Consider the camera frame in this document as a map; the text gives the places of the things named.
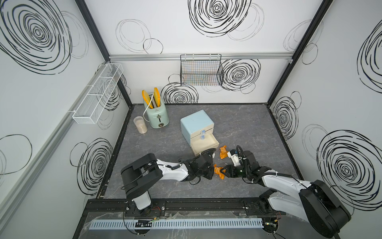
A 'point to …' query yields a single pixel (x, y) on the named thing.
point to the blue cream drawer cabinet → (196, 126)
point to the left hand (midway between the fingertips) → (214, 171)
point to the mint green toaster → (158, 117)
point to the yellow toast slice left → (147, 98)
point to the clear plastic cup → (140, 123)
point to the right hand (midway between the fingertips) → (223, 172)
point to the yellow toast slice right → (157, 96)
